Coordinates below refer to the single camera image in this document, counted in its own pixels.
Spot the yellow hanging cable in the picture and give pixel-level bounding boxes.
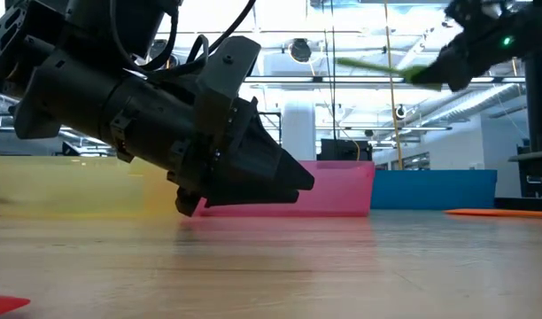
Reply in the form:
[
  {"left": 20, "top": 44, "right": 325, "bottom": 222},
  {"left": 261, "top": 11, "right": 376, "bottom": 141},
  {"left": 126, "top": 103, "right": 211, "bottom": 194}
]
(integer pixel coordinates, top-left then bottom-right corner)
[{"left": 383, "top": 0, "right": 405, "bottom": 172}]

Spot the grey desk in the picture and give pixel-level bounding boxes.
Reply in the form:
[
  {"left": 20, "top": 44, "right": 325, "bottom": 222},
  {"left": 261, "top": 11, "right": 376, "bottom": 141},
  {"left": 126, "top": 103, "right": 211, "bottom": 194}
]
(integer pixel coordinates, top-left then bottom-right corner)
[{"left": 507, "top": 149, "right": 542, "bottom": 177}]

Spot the red silicone spatula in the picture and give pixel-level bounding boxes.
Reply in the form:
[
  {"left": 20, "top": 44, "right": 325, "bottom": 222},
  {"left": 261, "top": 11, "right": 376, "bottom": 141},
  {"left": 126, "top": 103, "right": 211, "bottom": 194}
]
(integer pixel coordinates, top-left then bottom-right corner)
[{"left": 0, "top": 294, "right": 32, "bottom": 319}]

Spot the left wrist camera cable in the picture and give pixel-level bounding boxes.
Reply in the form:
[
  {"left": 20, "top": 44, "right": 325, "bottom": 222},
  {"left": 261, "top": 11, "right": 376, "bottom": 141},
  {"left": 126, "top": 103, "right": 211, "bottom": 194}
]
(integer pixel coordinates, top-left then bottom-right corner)
[{"left": 109, "top": 0, "right": 259, "bottom": 79}]

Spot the black metal workstation frame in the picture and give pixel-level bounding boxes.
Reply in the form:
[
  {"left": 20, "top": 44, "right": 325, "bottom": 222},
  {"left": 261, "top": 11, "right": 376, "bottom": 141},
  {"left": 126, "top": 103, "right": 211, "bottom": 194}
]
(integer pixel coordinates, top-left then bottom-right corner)
[{"left": 257, "top": 110, "right": 283, "bottom": 159}]

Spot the black monitor pole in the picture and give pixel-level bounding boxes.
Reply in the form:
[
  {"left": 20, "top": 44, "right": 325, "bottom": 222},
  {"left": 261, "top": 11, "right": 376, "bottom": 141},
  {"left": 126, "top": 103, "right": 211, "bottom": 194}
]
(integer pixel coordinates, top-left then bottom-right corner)
[{"left": 524, "top": 51, "right": 542, "bottom": 154}]

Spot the orange silicone spatula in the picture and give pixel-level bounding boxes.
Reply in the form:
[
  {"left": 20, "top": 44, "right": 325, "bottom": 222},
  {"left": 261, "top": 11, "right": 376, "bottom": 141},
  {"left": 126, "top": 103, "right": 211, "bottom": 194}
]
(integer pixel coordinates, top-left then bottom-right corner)
[{"left": 445, "top": 208, "right": 542, "bottom": 219}]

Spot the blue plastic bin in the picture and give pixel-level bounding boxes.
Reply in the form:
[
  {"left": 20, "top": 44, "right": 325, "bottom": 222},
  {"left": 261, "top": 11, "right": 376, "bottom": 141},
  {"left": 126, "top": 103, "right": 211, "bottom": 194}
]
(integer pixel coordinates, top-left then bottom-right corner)
[{"left": 370, "top": 169, "right": 498, "bottom": 210}]

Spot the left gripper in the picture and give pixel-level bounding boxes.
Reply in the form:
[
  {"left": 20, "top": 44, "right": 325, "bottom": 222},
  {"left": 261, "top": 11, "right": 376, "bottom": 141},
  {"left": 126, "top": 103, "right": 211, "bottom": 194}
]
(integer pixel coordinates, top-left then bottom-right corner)
[{"left": 71, "top": 73, "right": 315, "bottom": 217}]

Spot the yellow plastic bin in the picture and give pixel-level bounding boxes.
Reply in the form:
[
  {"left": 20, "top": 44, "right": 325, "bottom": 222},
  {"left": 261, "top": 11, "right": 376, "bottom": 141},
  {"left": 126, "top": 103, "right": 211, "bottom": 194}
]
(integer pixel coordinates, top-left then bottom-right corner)
[{"left": 0, "top": 154, "right": 183, "bottom": 218}]

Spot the white building column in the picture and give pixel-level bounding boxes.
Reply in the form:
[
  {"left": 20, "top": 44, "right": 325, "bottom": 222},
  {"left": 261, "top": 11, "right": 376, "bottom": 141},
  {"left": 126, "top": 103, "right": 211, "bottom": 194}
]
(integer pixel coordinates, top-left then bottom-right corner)
[{"left": 281, "top": 99, "right": 317, "bottom": 161}]

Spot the black hanging cable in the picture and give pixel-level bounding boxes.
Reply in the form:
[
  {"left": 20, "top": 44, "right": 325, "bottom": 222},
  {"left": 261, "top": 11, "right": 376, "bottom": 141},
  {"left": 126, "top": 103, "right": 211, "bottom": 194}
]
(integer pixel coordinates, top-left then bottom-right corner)
[{"left": 329, "top": 0, "right": 337, "bottom": 142}]

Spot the pink plastic bin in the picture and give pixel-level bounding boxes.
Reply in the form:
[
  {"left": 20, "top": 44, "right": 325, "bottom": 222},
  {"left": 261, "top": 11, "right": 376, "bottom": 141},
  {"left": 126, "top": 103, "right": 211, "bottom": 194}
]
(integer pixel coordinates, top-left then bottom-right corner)
[{"left": 194, "top": 159, "right": 376, "bottom": 218}]

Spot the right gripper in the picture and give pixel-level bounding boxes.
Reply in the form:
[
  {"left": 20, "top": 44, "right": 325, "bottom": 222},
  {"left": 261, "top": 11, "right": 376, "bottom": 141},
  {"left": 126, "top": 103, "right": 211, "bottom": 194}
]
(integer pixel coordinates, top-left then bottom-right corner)
[{"left": 410, "top": 4, "right": 542, "bottom": 93}]

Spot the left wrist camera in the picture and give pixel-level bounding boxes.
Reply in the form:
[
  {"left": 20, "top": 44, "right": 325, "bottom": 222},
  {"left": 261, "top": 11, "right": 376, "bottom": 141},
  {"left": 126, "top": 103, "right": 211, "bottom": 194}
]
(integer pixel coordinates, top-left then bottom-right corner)
[{"left": 194, "top": 35, "right": 263, "bottom": 117}]

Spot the black cabinet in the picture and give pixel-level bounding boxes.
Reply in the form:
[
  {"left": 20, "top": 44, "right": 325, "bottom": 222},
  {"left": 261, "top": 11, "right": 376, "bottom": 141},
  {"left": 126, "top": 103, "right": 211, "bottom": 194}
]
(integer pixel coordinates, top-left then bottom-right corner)
[{"left": 319, "top": 138, "right": 373, "bottom": 161}]

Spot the green silicone spatula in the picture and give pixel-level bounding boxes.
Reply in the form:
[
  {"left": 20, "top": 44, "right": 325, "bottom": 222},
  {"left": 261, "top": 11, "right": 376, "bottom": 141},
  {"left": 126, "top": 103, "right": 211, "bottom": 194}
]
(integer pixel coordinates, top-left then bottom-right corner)
[{"left": 337, "top": 57, "right": 443, "bottom": 92}]

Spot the black aluminium table frame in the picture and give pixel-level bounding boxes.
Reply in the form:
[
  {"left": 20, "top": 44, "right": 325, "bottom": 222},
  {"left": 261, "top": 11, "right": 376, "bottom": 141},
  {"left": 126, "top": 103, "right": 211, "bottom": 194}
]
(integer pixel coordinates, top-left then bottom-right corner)
[{"left": 494, "top": 196, "right": 542, "bottom": 210}]

